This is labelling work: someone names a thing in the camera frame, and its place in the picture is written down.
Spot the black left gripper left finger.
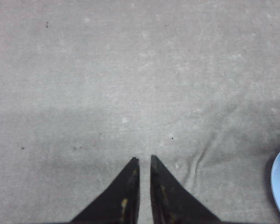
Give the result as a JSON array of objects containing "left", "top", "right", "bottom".
[{"left": 70, "top": 157, "right": 140, "bottom": 224}]

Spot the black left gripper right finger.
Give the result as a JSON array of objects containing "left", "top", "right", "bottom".
[{"left": 150, "top": 155, "right": 221, "bottom": 224}]

